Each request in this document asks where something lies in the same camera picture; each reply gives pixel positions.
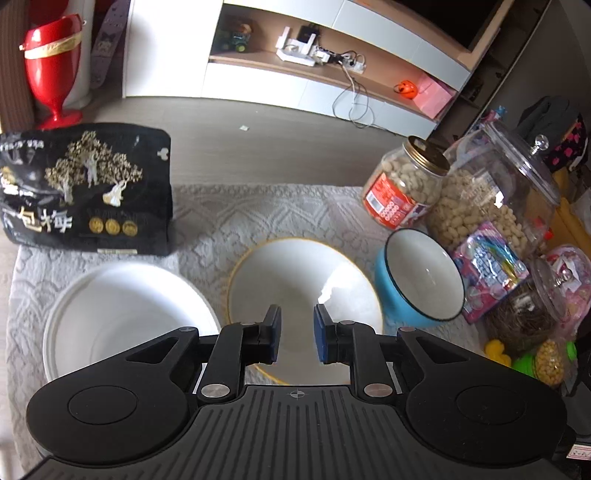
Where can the black floral cloth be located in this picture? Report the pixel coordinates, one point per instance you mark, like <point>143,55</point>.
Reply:
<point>560,121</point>

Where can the black snack bag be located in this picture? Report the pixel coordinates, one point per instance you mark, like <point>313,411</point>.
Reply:
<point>97,187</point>

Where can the pink candy bag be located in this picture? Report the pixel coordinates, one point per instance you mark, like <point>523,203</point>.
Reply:
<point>490,270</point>

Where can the white plastic tub bowl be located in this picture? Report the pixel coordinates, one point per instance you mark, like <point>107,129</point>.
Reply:
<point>115,307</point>

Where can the gold rimmed white bowl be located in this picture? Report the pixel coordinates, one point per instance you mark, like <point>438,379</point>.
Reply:
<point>297,274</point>

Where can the pink box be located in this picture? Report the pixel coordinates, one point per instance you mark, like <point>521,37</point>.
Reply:
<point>433,95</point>

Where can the blue enamel bowl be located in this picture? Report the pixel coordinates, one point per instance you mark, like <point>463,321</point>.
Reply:
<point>417,281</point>

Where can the red trash bin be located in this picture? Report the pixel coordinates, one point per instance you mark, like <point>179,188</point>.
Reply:
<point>52,54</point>

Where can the grey skateboard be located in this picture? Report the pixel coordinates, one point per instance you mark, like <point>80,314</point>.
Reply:
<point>108,37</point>

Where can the white lace tablecloth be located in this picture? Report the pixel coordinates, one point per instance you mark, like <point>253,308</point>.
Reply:
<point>215,225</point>

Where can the white router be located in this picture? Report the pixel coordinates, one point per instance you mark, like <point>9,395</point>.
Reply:
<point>302,49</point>

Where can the white shelf cabinet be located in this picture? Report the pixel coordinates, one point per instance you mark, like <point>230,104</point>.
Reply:
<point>372,63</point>

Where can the peanut jar red label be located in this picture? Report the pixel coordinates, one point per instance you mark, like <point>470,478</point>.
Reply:
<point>406,183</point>

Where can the orange pumpkin toy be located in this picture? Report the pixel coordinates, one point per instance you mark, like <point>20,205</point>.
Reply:
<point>406,89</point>

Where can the toy tractor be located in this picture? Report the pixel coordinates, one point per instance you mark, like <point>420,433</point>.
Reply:
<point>233,38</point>

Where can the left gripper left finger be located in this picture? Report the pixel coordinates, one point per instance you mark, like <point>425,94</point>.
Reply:
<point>237,346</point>

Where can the sunflower seed jar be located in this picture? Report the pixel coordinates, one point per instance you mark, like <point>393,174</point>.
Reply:
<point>530,313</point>

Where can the large clear glass jar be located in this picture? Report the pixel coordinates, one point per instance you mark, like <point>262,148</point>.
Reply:
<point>496,176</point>

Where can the yellow rubber duck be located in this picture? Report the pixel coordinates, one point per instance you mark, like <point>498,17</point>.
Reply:
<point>495,351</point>

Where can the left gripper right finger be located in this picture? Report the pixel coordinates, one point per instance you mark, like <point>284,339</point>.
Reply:
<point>357,346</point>

